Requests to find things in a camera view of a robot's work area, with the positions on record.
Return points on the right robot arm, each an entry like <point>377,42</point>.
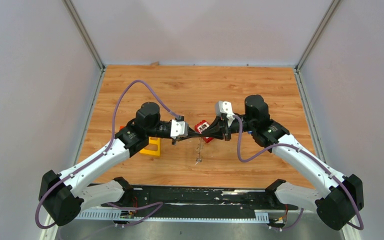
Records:
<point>336,198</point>

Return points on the white slotted cable duct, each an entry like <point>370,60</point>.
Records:
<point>117,215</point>

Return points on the yellow triangular toy block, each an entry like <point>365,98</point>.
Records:
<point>153,148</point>

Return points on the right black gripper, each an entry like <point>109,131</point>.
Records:
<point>215,130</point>

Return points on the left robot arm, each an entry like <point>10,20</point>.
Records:
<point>64,195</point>

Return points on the grey metal keyring disc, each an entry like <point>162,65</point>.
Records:
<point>199,151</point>

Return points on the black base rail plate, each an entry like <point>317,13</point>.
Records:
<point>197,202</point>

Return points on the red window toy block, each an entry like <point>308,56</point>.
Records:
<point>200,127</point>

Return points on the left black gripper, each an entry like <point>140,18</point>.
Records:
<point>192,133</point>

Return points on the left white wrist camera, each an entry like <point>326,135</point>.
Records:
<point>178,129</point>

